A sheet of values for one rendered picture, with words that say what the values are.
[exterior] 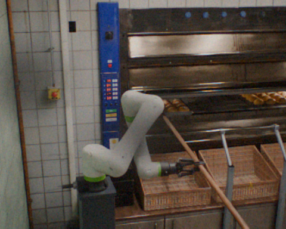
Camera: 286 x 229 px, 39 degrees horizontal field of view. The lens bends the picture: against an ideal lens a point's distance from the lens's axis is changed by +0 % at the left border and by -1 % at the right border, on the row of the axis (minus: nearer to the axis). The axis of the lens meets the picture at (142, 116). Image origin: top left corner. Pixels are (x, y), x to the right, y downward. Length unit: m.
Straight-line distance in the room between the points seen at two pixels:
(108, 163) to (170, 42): 1.55
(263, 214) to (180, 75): 1.36
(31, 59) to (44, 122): 0.53
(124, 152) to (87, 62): 1.32
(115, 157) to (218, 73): 1.71
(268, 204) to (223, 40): 1.43
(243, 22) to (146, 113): 1.63
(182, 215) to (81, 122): 1.12
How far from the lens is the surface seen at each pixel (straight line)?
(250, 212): 3.60
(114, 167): 2.15
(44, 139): 3.50
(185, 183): 3.72
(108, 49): 3.30
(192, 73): 3.53
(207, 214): 3.45
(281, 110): 3.99
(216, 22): 3.54
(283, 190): 3.57
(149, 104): 2.29
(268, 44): 3.75
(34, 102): 3.40
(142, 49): 3.37
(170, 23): 3.41
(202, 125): 3.72
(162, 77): 3.46
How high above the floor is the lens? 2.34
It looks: 19 degrees down
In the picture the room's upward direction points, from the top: straight up
